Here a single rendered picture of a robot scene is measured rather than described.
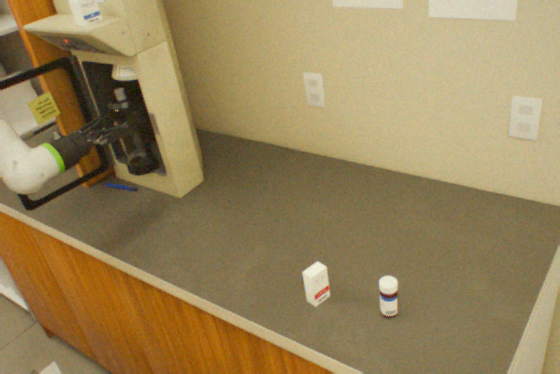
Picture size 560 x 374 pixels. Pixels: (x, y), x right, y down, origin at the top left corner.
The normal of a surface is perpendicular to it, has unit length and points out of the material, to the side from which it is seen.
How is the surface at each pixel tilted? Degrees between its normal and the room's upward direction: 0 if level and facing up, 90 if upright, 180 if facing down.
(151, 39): 90
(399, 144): 90
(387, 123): 90
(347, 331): 0
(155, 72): 90
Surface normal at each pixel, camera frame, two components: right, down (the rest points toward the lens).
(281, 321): -0.14, -0.83
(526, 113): -0.58, 0.51
